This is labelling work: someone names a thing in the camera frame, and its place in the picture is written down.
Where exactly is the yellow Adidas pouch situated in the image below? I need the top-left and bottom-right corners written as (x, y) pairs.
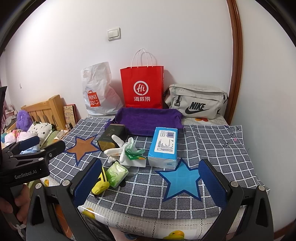
top-left (91, 166), bottom-right (110, 195)

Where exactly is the green tea-leaf wipes pack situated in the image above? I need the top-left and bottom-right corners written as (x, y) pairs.
top-left (105, 162), bottom-right (128, 188)

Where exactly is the white glove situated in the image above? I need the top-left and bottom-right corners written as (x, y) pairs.
top-left (104, 137), bottom-right (147, 168)

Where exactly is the person's left hand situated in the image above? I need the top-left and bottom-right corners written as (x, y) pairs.
top-left (0, 184), bottom-right (31, 225)

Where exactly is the purple plush toy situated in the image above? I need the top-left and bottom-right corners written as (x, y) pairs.
top-left (16, 110), bottom-right (33, 132)

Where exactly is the white spotted pillow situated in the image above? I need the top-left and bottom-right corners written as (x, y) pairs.
top-left (27, 122), bottom-right (54, 148)

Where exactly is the brown star sticker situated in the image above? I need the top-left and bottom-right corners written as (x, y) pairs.
top-left (65, 136), bottom-right (100, 166)

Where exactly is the wooden headboard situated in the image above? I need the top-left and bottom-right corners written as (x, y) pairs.
top-left (21, 95), bottom-right (66, 130)

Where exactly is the duck print bed sheet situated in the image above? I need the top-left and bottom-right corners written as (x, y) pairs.
top-left (78, 201), bottom-right (216, 240)

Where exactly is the brown book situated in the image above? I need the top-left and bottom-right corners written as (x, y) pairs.
top-left (63, 104), bottom-right (77, 127)

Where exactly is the blue star sticker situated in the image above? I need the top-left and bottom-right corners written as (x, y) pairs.
top-left (156, 159), bottom-right (201, 201)

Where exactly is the dark green tea tin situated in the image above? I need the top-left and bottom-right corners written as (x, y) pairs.
top-left (97, 123), bottom-right (127, 151)

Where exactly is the grey checked tablecloth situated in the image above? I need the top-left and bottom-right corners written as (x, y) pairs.
top-left (47, 116), bottom-right (265, 219)

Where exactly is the white Miniso plastic bag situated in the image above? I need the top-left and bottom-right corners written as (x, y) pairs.
top-left (81, 62), bottom-right (123, 116)

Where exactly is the blue tissue pack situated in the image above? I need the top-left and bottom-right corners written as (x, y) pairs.
top-left (147, 127), bottom-right (178, 169)

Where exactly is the purple towel tray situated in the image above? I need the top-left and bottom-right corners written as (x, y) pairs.
top-left (106, 108), bottom-right (183, 137)

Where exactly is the grey Nike waist bag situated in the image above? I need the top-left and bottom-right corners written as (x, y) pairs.
top-left (164, 84), bottom-right (228, 119)

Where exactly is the red Haidilao paper bag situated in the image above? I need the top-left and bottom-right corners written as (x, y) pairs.
top-left (120, 48), bottom-right (165, 110)

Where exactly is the white wall switch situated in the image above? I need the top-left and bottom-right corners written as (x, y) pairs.
top-left (107, 27), bottom-right (121, 41)

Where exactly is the brown wooden door frame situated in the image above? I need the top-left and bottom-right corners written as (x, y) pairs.
top-left (224, 0), bottom-right (243, 124)

